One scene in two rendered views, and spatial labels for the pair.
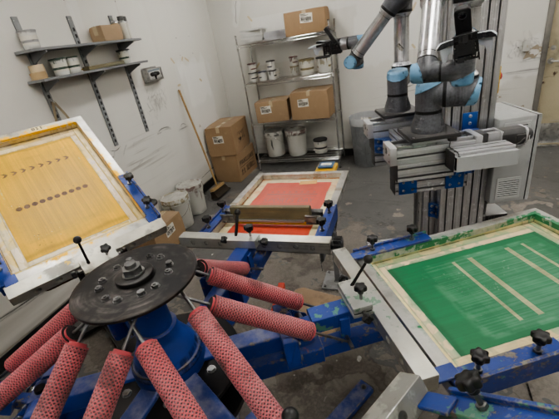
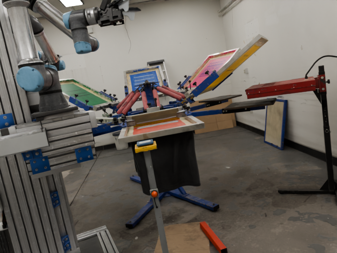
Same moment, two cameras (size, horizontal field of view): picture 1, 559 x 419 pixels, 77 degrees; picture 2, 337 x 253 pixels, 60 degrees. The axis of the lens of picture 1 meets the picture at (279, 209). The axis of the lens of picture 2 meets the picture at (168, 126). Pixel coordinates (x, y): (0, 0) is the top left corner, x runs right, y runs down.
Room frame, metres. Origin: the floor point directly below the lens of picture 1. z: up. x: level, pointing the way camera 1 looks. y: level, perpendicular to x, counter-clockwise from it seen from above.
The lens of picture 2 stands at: (3.79, -0.99, 1.31)
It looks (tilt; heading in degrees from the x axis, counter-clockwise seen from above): 9 degrees down; 153
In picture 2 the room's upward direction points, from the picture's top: 10 degrees counter-clockwise
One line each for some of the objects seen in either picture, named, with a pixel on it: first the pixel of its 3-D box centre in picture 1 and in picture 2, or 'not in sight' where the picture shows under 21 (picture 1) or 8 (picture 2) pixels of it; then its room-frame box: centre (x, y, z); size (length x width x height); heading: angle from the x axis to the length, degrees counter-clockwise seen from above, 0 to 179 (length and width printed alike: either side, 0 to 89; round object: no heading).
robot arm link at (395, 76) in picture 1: (397, 81); (46, 78); (2.11, -0.81, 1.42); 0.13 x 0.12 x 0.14; 149
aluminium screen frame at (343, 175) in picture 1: (284, 203); (158, 125); (1.69, -0.03, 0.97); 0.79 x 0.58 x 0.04; 158
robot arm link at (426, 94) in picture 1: (430, 94); not in sight; (1.61, -0.77, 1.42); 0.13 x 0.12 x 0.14; 61
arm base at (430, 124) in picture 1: (427, 119); not in sight; (1.61, -0.76, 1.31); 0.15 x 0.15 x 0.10
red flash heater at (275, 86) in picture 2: not in sight; (283, 87); (1.84, 1.24, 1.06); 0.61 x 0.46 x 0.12; 38
